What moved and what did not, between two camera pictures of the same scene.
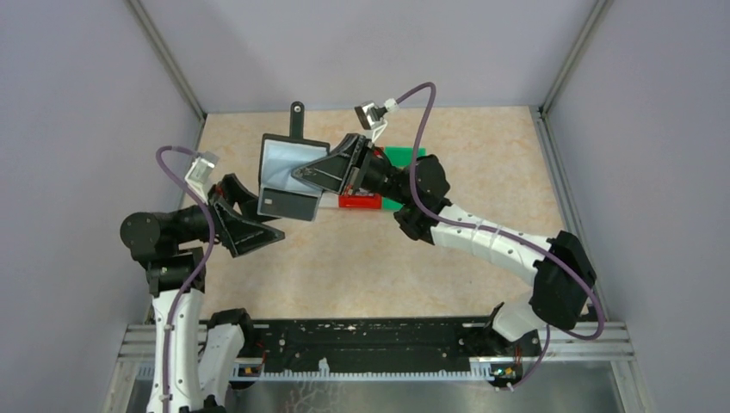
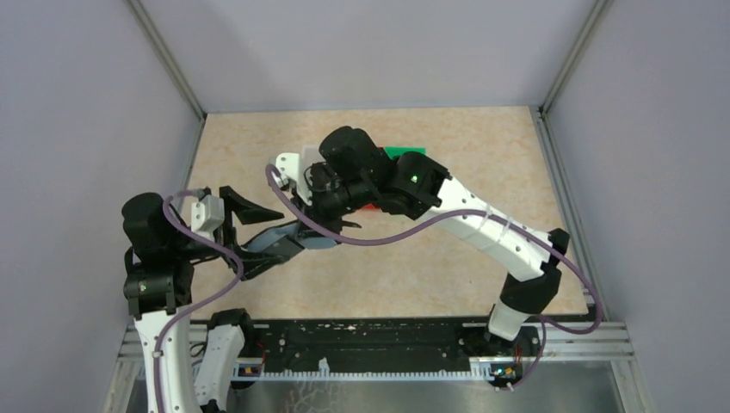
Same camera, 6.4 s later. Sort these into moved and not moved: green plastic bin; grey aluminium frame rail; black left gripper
Moved: black left gripper
Not moved: green plastic bin; grey aluminium frame rail
